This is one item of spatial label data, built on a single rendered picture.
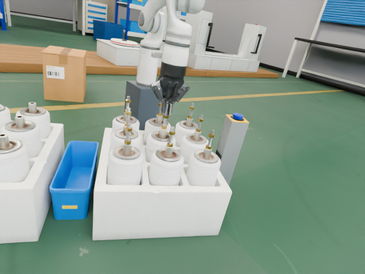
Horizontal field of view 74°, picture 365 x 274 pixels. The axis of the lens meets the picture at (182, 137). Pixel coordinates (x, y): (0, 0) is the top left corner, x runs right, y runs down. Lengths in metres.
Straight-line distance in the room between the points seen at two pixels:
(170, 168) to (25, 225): 0.40
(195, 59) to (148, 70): 2.27
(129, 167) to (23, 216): 0.29
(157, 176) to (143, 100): 0.55
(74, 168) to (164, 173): 0.48
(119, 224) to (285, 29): 6.04
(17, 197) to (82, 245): 0.22
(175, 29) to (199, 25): 2.74
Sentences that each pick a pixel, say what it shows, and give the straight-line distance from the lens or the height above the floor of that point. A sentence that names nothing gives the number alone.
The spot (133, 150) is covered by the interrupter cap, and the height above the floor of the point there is 0.25.
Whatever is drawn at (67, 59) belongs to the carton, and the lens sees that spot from 1.73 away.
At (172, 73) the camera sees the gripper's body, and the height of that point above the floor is 0.47.
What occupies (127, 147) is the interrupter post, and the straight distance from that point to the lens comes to 0.67.
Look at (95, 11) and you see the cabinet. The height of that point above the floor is 0.52.
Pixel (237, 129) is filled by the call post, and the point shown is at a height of 0.28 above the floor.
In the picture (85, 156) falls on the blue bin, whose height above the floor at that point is 0.06.
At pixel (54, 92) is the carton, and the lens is 1.79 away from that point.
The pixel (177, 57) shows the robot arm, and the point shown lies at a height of 0.51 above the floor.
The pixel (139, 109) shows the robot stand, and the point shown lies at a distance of 1.17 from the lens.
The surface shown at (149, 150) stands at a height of 0.21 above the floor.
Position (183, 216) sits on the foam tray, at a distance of 0.75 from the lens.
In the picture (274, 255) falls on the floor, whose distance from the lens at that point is 0.89.
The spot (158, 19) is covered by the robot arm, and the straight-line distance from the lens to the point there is 1.16.
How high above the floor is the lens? 0.60
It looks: 25 degrees down
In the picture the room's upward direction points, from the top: 11 degrees clockwise
